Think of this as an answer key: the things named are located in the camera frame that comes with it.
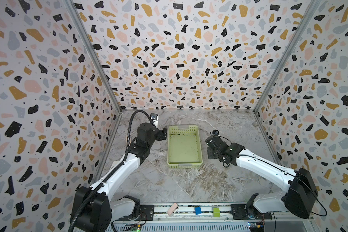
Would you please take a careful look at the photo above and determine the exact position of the pink block on rail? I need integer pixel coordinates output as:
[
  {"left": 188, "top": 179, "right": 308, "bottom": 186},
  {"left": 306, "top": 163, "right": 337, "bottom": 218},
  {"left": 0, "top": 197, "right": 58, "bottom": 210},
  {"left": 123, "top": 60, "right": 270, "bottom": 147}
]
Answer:
[{"left": 166, "top": 203, "right": 179, "bottom": 217}]

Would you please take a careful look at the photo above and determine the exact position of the green block on rail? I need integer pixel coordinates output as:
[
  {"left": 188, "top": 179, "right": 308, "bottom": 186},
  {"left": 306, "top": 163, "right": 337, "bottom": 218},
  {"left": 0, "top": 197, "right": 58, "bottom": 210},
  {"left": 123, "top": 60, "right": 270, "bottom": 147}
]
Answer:
[{"left": 213, "top": 207, "right": 220, "bottom": 218}]

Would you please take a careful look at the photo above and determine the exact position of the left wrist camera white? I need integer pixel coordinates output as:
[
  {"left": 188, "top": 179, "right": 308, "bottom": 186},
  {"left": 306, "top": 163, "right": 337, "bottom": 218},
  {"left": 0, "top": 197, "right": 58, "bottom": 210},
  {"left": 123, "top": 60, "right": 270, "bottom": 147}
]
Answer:
[{"left": 150, "top": 113, "right": 159, "bottom": 128}]

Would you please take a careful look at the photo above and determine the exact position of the black corrugated cable conduit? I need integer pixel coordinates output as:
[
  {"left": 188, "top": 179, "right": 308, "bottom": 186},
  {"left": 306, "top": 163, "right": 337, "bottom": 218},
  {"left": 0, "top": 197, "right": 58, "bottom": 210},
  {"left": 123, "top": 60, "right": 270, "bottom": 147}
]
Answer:
[{"left": 68, "top": 109, "right": 154, "bottom": 232}]

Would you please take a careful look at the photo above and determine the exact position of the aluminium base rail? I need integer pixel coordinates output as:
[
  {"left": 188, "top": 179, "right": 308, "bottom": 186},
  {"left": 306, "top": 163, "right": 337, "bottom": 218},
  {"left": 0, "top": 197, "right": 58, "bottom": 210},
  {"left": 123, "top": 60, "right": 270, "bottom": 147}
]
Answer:
[{"left": 105, "top": 202, "right": 319, "bottom": 232}]

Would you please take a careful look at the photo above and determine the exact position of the light green plastic bin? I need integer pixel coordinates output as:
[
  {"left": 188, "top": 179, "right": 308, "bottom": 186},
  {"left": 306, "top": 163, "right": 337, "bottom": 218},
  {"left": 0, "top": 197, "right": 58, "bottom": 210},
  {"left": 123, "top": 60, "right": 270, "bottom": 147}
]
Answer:
[{"left": 167, "top": 125, "right": 203, "bottom": 169}]

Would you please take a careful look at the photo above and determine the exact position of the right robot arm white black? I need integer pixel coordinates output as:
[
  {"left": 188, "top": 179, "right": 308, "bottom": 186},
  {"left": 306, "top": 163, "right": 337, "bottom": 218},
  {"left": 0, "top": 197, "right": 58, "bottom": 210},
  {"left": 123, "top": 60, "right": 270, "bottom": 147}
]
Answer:
[{"left": 206, "top": 130, "right": 318, "bottom": 219}]

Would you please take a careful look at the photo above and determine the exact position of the blue block on rail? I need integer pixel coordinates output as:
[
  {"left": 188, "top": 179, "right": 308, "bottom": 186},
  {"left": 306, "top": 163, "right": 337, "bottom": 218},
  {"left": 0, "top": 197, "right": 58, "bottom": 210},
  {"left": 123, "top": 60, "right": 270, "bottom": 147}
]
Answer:
[{"left": 194, "top": 206, "right": 202, "bottom": 215}]

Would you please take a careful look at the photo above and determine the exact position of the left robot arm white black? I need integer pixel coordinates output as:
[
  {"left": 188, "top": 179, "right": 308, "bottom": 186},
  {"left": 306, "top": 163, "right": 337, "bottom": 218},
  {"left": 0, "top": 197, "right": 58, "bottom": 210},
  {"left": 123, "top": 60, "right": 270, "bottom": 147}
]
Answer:
[{"left": 68, "top": 123, "right": 168, "bottom": 232}]

